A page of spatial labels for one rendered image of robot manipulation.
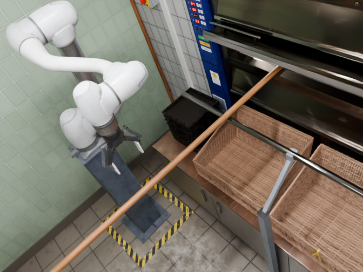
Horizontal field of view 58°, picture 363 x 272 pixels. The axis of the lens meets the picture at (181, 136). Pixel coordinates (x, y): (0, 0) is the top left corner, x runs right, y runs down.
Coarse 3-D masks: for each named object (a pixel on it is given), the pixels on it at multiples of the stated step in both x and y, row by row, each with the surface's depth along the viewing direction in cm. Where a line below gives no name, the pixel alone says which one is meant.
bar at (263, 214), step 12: (192, 96) 178; (204, 108) 172; (228, 120) 160; (252, 132) 150; (276, 144) 142; (288, 156) 137; (300, 156) 135; (288, 168) 141; (312, 168) 131; (324, 168) 128; (336, 180) 124; (276, 192) 144; (360, 192) 118; (264, 216) 146; (264, 228) 154; (264, 240) 167; (276, 264) 192
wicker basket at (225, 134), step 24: (240, 120) 217; (216, 144) 216; (240, 144) 222; (264, 144) 210; (288, 144) 194; (312, 144) 180; (216, 168) 214; (240, 168) 209; (264, 168) 204; (240, 192) 182; (264, 192) 194
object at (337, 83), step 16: (256, 32) 163; (240, 48) 153; (272, 48) 148; (288, 48) 147; (304, 48) 145; (288, 64) 136; (320, 64) 133; (336, 64) 132; (352, 64) 130; (320, 80) 128; (336, 80) 123
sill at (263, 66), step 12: (240, 60) 186; (252, 60) 183; (264, 72) 176; (288, 72) 168; (288, 84) 167; (300, 84) 161; (312, 84) 158; (324, 84) 156; (324, 96) 154; (336, 96) 150; (348, 96) 148; (348, 108) 147; (360, 108) 142
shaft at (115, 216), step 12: (276, 72) 168; (264, 84) 166; (216, 120) 157; (204, 132) 154; (192, 144) 151; (180, 156) 149; (168, 168) 147; (156, 180) 144; (144, 192) 142; (132, 204) 141; (84, 240) 134; (72, 252) 132; (60, 264) 130
